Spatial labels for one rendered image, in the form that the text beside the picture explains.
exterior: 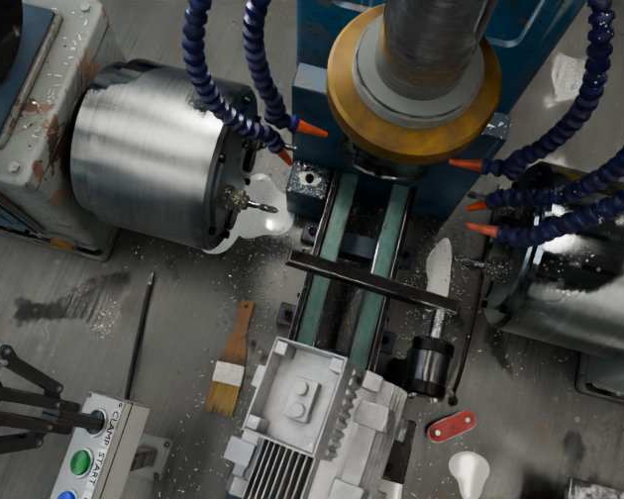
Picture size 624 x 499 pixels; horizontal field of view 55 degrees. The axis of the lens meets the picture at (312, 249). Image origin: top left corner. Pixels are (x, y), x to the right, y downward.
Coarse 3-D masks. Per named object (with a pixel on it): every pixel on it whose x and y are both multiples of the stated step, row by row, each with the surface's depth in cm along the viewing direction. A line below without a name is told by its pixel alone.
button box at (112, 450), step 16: (96, 400) 78; (112, 400) 77; (128, 400) 81; (112, 416) 76; (128, 416) 77; (144, 416) 79; (80, 432) 77; (112, 432) 75; (128, 432) 77; (80, 448) 76; (96, 448) 75; (112, 448) 75; (128, 448) 77; (64, 464) 77; (96, 464) 74; (112, 464) 75; (128, 464) 77; (64, 480) 76; (80, 480) 75; (96, 480) 73; (112, 480) 75; (80, 496) 74; (96, 496) 73; (112, 496) 76
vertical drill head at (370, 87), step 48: (432, 0) 45; (480, 0) 45; (336, 48) 62; (384, 48) 54; (432, 48) 50; (480, 48) 62; (336, 96) 60; (384, 96) 58; (432, 96) 57; (480, 96) 61; (384, 144) 59; (432, 144) 59
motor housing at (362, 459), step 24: (384, 384) 78; (360, 432) 76; (264, 456) 74; (288, 456) 74; (360, 456) 74; (384, 456) 78; (264, 480) 74; (288, 480) 73; (312, 480) 73; (360, 480) 73
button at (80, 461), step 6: (78, 450) 76; (84, 450) 75; (72, 456) 76; (78, 456) 75; (84, 456) 75; (72, 462) 75; (78, 462) 75; (84, 462) 74; (72, 468) 75; (78, 468) 74; (84, 468) 74; (78, 474) 74
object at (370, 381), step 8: (368, 376) 75; (376, 376) 76; (360, 384) 76; (368, 384) 75; (376, 384) 76; (376, 392) 76; (232, 480) 76; (240, 480) 76; (232, 488) 76; (240, 488) 76; (240, 496) 76
